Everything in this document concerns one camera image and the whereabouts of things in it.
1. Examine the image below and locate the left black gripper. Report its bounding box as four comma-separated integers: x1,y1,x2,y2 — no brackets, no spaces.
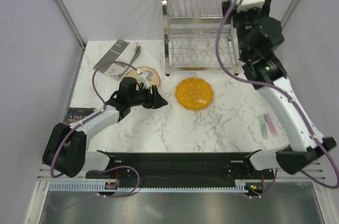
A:
129,84,167,110

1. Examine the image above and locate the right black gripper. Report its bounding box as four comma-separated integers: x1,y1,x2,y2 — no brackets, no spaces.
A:
221,0,273,59

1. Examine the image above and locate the orange polka dot plate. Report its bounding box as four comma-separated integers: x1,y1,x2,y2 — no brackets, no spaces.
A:
175,77,214,111

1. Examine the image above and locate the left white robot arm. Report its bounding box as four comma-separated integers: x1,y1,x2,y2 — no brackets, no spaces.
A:
42,77,168,178

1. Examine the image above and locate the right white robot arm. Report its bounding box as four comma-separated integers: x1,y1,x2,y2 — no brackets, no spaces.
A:
222,0,336,178

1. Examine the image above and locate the stainless steel dish rack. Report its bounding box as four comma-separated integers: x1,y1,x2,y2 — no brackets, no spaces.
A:
162,0,240,77

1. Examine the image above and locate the beige bird plate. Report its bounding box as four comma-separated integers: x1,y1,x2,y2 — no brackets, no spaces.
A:
125,66,161,89

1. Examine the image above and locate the grey spiral bound booklet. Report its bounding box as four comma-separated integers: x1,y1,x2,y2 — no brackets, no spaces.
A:
93,39,141,79

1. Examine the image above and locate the Tale of Two Cities book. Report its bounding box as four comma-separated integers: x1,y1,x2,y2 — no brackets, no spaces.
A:
63,107,95,124

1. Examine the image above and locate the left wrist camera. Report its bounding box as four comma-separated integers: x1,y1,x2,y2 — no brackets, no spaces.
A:
137,70,153,84

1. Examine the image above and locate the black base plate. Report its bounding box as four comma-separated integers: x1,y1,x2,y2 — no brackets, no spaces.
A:
86,153,274,186

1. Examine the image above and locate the white slotted cable duct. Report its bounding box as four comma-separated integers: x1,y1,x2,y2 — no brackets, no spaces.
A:
49,180,248,193

